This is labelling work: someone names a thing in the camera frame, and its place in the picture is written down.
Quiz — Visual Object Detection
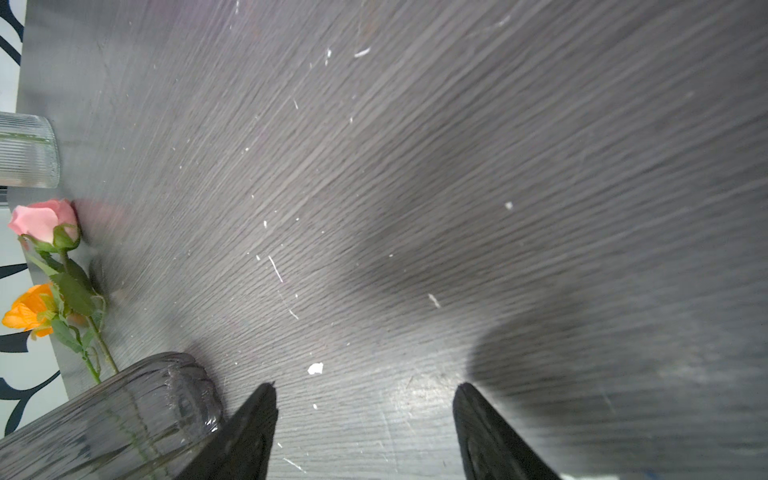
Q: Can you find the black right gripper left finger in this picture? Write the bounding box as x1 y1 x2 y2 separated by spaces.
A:
176 383 279 480

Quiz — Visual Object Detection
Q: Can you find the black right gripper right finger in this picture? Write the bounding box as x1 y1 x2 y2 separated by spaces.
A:
452 382 560 480

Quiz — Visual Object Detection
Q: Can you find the smoky pink glass vase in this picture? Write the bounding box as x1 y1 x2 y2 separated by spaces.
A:
1 352 224 479

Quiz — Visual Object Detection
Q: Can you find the small pink artificial rose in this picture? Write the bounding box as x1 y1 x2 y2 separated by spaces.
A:
9 199 118 373

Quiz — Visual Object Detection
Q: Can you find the clear ribbed glass vase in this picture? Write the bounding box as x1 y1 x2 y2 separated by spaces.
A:
0 112 61 189

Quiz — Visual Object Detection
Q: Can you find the orange artificial rose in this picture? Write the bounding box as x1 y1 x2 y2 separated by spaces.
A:
2 283 101 384

